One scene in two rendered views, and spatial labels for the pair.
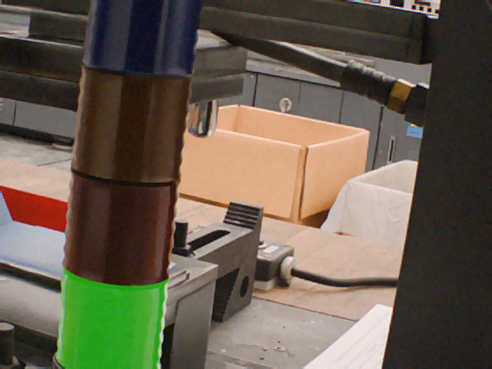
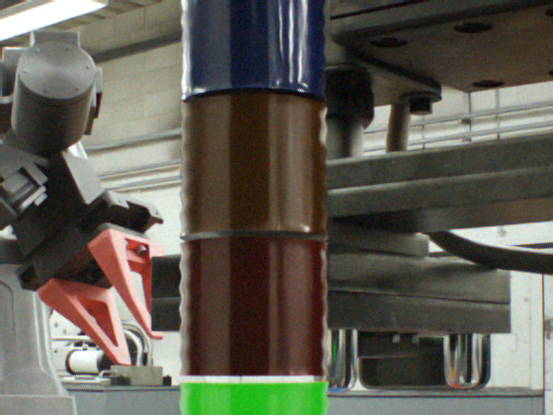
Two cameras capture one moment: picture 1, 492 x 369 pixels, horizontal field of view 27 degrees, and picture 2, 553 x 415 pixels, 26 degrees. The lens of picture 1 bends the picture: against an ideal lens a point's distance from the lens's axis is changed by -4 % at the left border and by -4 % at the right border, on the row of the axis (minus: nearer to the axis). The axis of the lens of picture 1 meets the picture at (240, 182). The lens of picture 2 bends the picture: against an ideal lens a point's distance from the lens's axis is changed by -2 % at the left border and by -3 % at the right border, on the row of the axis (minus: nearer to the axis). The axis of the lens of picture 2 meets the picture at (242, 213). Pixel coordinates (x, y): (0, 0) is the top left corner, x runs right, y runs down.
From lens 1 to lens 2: 0.13 m
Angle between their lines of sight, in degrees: 26
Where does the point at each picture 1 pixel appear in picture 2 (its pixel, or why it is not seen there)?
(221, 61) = (474, 283)
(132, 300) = (266, 398)
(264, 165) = not seen: outside the picture
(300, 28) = (537, 177)
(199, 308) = not seen: outside the picture
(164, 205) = (300, 264)
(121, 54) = (217, 68)
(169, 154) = (297, 195)
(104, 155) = (211, 203)
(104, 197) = (215, 256)
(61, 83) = not seen: hidden behind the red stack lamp
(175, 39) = (284, 44)
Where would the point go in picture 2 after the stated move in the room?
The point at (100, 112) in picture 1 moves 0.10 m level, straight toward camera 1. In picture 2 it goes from (201, 149) to (82, 45)
